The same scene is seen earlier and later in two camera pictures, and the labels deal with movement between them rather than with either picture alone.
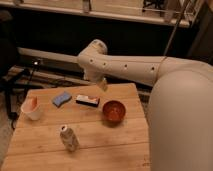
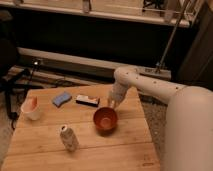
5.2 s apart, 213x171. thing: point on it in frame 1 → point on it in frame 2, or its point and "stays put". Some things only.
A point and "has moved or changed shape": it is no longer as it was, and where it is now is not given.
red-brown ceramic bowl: (113, 113) has moved or changed shape
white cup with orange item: (32, 106) stays put
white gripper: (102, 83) → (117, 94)
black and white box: (91, 101) stays put
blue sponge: (59, 100) stays put
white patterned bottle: (69, 138) stays put
